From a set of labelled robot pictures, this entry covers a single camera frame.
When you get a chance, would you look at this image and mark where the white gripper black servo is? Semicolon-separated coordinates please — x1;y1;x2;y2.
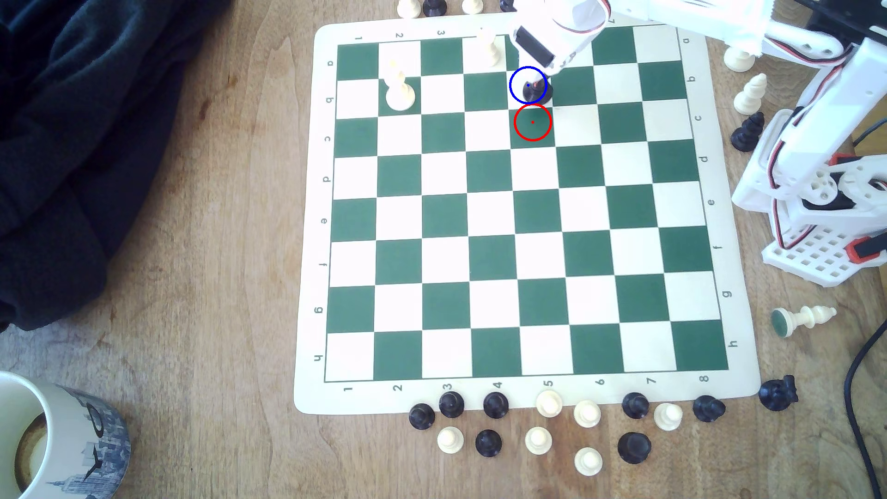
511;0;614;77

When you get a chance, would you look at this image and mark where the red white black servo wire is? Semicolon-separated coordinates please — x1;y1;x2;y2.
771;135;826;252

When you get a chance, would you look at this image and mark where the dark navy cloth jacket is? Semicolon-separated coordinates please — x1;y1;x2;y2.
0;0;233;332

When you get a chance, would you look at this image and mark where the black chess king piece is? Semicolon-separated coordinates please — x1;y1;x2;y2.
521;69;554;107

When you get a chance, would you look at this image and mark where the black chess bishop piece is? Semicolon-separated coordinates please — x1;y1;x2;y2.
730;111;765;152

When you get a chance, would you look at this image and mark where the large white chess piece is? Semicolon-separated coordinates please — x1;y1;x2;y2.
384;59;417;112

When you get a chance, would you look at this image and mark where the white grid robot base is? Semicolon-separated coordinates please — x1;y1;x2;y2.
762;220;887;288

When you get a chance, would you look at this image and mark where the white mug with skyline print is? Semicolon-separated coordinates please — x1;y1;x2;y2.
0;371;131;499

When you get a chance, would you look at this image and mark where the white chess bishop piece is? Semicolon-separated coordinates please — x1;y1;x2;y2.
733;72;769;116

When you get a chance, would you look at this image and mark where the black chess knight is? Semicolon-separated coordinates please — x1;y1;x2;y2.
758;375;799;412

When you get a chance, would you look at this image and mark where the white chess queen piece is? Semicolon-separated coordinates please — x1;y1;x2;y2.
723;46;756;73

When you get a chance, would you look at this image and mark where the white piece with green felt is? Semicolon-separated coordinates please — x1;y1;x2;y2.
771;305;837;339

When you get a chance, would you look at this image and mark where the green white chess board mat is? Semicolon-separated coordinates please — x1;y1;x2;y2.
292;1;762;417

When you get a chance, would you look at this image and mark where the black power cable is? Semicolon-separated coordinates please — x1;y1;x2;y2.
844;324;887;499

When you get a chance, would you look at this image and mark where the red black table clamp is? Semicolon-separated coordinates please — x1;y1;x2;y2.
847;233;887;265

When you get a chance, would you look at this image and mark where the slim white chess piece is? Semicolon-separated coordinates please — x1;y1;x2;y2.
480;28;503;68

